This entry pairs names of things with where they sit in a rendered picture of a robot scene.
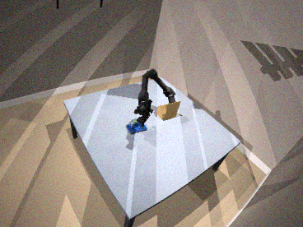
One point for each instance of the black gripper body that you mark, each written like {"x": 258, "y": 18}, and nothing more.
{"x": 142, "y": 119}

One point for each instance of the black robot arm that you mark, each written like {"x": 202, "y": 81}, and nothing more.
{"x": 144, "y": 103}

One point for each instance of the blue circuit board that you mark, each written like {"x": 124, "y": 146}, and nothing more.
{"x": 136, "y": 127}

